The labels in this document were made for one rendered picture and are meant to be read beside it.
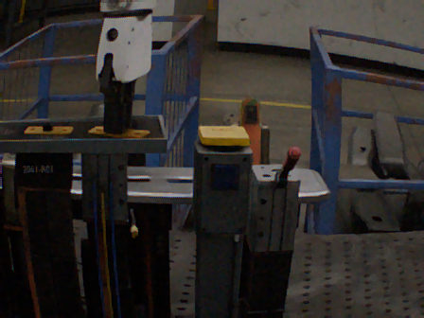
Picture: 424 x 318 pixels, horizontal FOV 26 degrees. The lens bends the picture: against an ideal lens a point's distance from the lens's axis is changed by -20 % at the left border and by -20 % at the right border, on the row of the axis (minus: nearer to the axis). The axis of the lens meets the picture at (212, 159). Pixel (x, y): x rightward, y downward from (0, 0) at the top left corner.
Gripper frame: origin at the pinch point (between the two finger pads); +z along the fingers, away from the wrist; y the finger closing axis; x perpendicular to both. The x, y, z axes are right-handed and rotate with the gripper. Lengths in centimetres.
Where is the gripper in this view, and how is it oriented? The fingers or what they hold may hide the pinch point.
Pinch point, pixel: (117, 114)
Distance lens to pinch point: 143.7
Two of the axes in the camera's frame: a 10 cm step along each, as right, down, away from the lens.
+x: -9.5, -1.1, 2.9
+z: -0.3, 9.7, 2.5
